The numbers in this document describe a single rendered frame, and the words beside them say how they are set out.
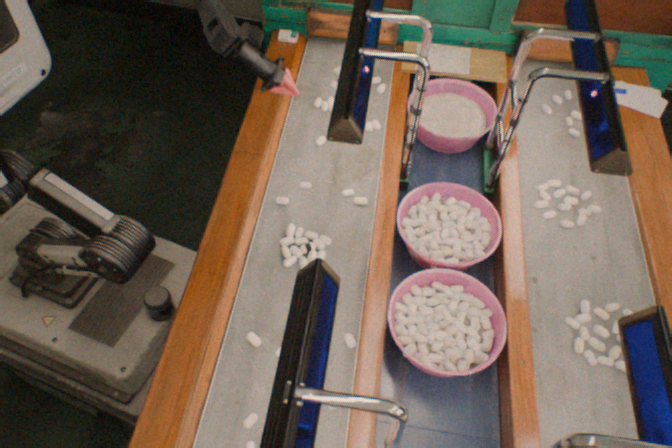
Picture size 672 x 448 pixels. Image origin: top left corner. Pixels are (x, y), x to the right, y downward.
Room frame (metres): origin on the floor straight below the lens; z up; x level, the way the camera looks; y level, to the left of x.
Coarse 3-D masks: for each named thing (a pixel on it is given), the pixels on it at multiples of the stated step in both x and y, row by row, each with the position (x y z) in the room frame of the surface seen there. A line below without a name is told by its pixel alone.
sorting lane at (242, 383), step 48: (336, 48) 1.65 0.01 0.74; (384, 48) 1.66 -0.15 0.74; (384, 96) 1.41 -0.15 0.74; (288, 144) 1.19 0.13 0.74; (336, 144) 1.19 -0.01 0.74; (288, 192) 1.00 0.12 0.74; (336, 192) 1.01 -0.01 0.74; (336, 240) 0.85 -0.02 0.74; (240, 288) 0.70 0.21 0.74; (288, 288) 0.70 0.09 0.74; (240, 336) 0.57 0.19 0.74; (336, 336) 0.58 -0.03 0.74; (240, 384) 0.46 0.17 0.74; (336, 384) 0.47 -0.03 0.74; (240, 432) 0.36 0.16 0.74; (336, 432) 0.37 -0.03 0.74
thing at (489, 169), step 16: (528, 32) 1.24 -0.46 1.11; (544, 32) 1.22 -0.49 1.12; (560, 32) 1.22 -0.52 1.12; (576, 32) 1.22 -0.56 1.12; (592, 32) 1.22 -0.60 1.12; (528, 48) 1.22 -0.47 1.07; (512, 80) 1.22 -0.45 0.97; (528, 80) 1.08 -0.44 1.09; (576, 80) 1.06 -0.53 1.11; (592, 80) 1.06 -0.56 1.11; (512, 96) 1.17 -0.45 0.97; (528, 96) 1.07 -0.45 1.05; (512, 112) 1.11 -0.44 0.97; (496, 128) 1.22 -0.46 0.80; (512, 128) 1.07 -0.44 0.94; (480, 160) 1.22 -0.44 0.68; (496, 160) 1.08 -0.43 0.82; (496, 176) 1.07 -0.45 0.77
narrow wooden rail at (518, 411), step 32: (512, 64) 1.57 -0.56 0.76; (512, 160) 1.14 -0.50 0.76; (512, 192) 1.02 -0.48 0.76; (512, 224) 0.91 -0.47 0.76; (512, 256) 0.81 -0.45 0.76; (512, 288) 0.72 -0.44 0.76; (512, 320) 0.63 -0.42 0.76; (512, 352) 0.56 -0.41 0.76; (512, 384) 0.48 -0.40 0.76; (512, 416) 0.42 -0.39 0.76
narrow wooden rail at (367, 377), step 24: (408, 72) 1.50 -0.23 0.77; (384, 144) 1.18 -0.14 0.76; (384, 168) 1.09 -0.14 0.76; (384, 192) 1.00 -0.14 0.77; (384, 216) 0.92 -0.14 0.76; (384, 240) 0.84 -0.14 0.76; (384, 264) 0.77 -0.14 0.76; (384, 288) 0.70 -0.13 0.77; (384, 312) 0.64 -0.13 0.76; (360, 336) 0.58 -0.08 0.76; (360, 360) 0.52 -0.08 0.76; (360, 384) 0.47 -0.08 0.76; (360, 432) 0.37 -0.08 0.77
